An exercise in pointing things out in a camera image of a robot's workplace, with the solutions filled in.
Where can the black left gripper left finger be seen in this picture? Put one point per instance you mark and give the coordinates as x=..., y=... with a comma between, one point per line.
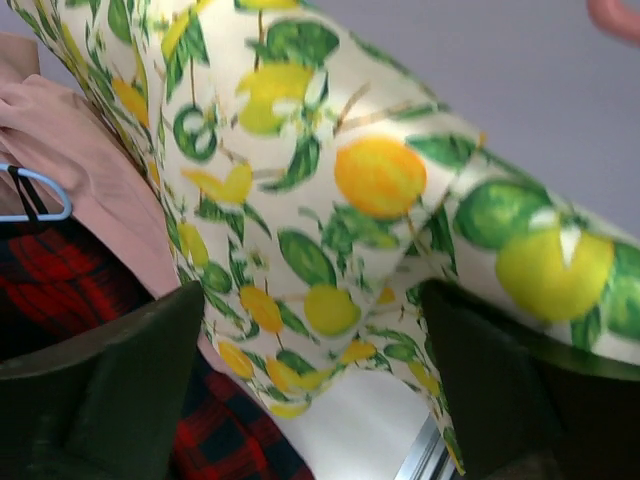
x=104, y=404

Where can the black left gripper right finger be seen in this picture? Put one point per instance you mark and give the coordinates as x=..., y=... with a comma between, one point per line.
x=513, y=392

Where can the lemon print skirt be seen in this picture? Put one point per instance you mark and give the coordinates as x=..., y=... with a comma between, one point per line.
x=312, y=184

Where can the pink wire hanger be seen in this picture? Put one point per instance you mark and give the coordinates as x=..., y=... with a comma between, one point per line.
x=616, y=18

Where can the red black plaid skirt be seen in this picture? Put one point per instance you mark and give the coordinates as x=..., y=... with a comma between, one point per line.
x=58, y=280

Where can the dusty pink ruffled garment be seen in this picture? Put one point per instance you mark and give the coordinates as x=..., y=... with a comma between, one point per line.
x=50, y=129

